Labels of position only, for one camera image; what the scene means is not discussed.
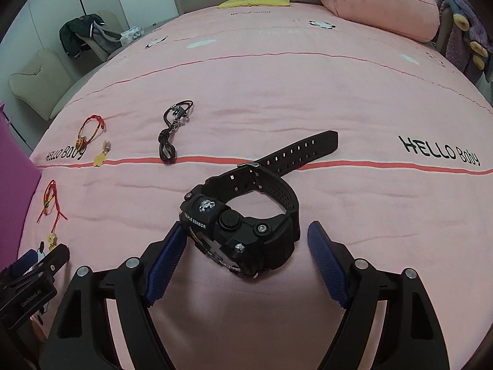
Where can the tissue packet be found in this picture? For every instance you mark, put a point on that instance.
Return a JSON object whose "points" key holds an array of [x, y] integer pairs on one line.
{"points": [[131, 35]]}

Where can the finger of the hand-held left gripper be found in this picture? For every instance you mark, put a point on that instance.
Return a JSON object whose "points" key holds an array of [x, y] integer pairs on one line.
{"points": [[56, 260], [23, 264]]}

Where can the yellow pillow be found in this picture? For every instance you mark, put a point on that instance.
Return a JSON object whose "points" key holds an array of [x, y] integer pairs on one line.
{"points": [[254, 2]]}

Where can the yellow flower charm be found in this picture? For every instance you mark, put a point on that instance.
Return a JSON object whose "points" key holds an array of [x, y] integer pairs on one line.
{"points": [[100, 160], [52, 239]]}

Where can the pink printed bedsheet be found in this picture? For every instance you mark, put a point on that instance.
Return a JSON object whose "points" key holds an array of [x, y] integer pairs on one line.
{"points": [[308, 96]]}

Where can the folded pink quilt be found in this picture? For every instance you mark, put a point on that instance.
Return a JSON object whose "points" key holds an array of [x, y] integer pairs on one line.
{"points": [[385, 11]]}

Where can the black wrist watch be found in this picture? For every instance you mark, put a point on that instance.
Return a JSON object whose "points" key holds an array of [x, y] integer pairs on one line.
{"points": [[265, 239]]}

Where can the dark green jacket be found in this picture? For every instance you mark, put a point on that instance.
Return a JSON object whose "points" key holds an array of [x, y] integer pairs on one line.
{"points": [[77, 34]]}

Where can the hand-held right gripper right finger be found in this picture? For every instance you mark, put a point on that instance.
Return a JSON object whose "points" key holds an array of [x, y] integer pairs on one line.
{"points": [[327, 266]]}

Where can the beige chair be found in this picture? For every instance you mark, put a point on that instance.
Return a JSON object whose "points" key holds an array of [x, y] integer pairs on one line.
{"points": [[111, 19], [34, 77]]}

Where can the purple fleece robe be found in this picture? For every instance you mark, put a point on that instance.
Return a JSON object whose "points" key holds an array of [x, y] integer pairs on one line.
{"points": [[458, 42]]}

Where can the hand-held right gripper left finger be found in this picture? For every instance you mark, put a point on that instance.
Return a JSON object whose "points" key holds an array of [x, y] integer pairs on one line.
{"points": [[165, 269]]}

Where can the grey garment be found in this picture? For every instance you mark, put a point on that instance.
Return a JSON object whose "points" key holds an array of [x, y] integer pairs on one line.
{"points": [[108, 36]]}

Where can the purple plastic tub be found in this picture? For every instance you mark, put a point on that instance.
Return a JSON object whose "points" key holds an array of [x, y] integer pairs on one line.
{"points": [[15, 185]]}

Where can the white wardrobe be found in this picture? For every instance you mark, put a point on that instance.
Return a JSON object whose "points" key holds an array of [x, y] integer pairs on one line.
{"points": [[50, 7]]}

